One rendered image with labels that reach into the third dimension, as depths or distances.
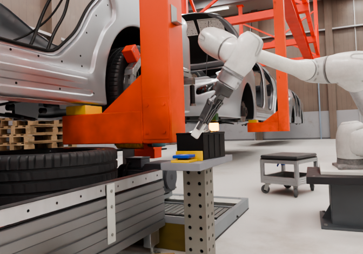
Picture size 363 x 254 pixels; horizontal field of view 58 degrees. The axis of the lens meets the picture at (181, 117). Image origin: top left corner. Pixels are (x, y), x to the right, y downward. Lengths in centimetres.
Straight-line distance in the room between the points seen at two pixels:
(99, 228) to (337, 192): 137
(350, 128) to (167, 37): 118
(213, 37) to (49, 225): 86
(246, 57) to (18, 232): 89
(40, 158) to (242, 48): 83
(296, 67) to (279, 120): 412
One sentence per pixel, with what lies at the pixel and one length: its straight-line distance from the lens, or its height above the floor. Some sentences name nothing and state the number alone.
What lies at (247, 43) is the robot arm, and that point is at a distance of 121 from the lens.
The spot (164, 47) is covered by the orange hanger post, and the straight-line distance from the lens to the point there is 158.
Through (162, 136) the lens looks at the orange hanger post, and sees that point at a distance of 153.
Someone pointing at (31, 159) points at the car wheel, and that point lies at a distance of 130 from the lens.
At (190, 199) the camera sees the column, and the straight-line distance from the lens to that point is 143.
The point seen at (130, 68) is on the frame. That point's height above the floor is 97.
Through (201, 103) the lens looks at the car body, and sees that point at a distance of 463.
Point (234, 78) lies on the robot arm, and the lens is 121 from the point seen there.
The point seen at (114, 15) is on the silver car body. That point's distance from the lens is 218.
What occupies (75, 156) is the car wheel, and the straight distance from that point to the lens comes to 132.
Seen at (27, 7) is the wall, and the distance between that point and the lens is 832.
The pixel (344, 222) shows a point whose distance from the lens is 213.
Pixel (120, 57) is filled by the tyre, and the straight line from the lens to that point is 212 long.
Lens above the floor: 57
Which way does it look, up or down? 2 degrees up
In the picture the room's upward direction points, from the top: 2 degrees counter-clockwise
